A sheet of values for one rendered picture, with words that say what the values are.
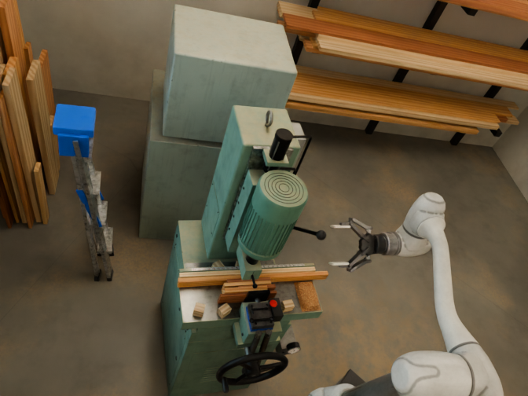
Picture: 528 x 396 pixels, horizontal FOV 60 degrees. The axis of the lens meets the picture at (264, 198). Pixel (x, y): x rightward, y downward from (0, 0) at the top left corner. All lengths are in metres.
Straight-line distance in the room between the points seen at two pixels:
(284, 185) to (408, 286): 2.20
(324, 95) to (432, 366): 2.64
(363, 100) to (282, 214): 2.47
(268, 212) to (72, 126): 0.98
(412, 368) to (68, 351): 1.90
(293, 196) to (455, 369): 0.69
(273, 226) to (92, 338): 1.54
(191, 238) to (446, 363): 1.25
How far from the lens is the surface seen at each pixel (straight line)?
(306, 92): 3.64
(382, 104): 3.92
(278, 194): 1.48
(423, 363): 1.41
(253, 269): 1.81
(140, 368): 2.72
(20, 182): 2.88
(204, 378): 2.46
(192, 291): 1.91
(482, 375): 1.51
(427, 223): 1.71
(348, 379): 2.25
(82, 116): 2.14
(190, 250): 2.14
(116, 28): 3.80
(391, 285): 3.51
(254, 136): 1.63
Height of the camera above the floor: 2.55
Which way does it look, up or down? 46 degrees down
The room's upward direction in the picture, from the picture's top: 22 degrees clockwise
